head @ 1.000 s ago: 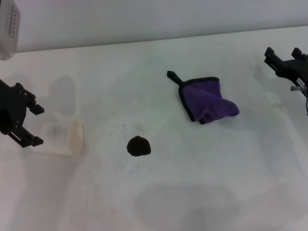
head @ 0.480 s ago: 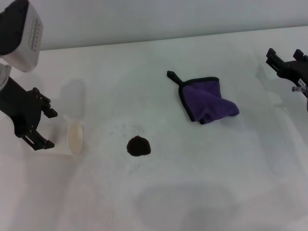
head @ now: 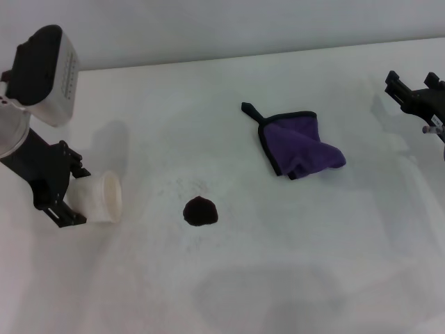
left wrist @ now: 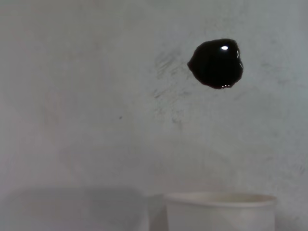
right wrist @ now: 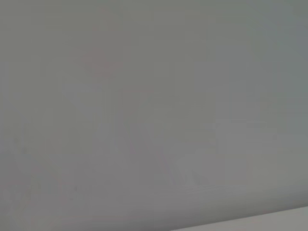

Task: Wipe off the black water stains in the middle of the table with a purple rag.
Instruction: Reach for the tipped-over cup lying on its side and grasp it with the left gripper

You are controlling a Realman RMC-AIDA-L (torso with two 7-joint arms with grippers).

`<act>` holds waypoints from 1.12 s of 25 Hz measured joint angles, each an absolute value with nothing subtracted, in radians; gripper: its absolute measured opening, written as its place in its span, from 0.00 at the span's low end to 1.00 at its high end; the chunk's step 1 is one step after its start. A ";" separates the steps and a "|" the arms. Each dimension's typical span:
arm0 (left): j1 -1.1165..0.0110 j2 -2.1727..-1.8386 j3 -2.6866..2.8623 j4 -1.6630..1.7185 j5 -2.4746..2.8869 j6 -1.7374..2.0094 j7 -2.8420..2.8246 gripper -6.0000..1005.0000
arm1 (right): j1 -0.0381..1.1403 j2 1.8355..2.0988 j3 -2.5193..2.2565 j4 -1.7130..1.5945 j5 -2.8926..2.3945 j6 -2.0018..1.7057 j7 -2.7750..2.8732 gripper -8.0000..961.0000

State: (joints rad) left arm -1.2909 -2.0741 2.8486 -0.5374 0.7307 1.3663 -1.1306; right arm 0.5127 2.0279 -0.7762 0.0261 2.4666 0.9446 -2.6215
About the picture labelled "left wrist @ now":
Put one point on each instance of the white paper cup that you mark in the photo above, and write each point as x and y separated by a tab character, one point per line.
216	214

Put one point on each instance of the black liquid stain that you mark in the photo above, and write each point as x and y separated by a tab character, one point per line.
214	65

